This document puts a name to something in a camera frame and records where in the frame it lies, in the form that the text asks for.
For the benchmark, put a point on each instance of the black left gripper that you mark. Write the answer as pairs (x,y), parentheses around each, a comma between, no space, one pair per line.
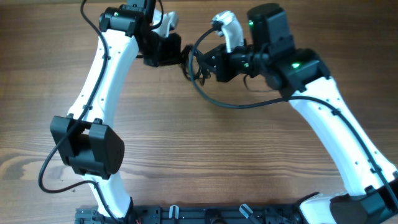
(173,56)

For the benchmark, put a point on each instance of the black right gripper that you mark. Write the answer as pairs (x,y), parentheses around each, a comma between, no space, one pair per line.
(219,66)

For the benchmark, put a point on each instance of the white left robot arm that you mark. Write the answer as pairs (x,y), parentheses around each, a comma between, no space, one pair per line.
(84,138)

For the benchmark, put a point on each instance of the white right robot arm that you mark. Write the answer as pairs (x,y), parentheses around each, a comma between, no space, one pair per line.
(302,79)

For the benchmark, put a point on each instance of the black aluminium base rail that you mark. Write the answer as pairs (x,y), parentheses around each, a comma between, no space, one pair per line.
(268,214)

